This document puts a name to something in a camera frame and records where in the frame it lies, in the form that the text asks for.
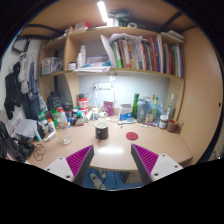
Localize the white paper sheet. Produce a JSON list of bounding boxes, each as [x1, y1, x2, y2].
[[14, 118, 38, 138]]

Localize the black plastic container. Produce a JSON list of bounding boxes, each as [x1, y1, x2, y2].
[[46, 91, 63, 112]]

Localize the maroon pouch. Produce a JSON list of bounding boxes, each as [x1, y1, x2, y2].
[[102, 100, 115, 117]]

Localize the clear plastic bag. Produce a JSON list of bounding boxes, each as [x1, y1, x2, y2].
[[154, 99, 168, 120]]

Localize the clear glass bottle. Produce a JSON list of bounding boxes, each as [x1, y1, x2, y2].
[[165, 93, 177, 120]]

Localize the white pill bottle blue label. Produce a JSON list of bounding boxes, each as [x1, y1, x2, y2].
[[91, 107, 100, 121]]

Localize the brown jar with white lid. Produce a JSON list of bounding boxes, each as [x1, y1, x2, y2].
[[158, 114, 170, 130]]

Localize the flat round red coaster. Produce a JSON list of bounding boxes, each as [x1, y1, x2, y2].
[[125, 131, 139, 141]]

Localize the ceiling light tube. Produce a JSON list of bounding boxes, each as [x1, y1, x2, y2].
[[96, 0, 109, 24]]

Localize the brown ceramic mug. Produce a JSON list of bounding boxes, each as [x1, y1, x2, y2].
[[166, 118, 183, 134]]

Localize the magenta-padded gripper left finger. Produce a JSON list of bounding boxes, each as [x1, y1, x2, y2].
[[44, 144, 95, 187]]

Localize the hanging clothes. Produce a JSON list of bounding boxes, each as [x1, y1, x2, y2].
[[3, 49, 43, 121]]

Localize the round white-rimmed lid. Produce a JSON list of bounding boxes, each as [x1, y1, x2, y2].
[[105, 114, 120, 122]]

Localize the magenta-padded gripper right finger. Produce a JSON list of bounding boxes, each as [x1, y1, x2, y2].
[[130, 143, 185, 186]]

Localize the white bottle with orange cap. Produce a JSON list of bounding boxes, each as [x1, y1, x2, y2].
[[47, 118, 57, 134]]

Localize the black hair ties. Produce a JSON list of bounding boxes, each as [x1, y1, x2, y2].
[[32, 143, 47, 162]]

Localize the white wall power outlet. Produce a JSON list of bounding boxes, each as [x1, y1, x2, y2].
[[94, 82, 113, 91]]

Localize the blue and white carton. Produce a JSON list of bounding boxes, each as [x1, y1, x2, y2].
[[118, 102, 134, 122]]

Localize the black mug with white inside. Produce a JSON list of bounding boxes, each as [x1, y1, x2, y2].
[[94, 120, 110, 141]]

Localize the silver metal flashlight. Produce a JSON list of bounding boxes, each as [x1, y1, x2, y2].
[[43, 130, 58, 143]]

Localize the grey shoe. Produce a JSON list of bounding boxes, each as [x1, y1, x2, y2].
[[89, 172, 107, 191], [97, 168, 108, 179]]

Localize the red and white can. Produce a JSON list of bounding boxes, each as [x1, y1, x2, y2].
[[77, 96, 89, 116]]

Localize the black bag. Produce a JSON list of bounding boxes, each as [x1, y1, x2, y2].
[[0, 121, 36, 163]]

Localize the small clear drinking glass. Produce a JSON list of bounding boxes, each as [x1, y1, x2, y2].
[[61, 130, 73, 145]]

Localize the grey shaker bottle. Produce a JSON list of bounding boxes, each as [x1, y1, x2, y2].
[[136, 97, 148, 124]]

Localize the white toothpaste tube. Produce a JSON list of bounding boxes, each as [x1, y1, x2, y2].
[[139, 123, 158, 129]]

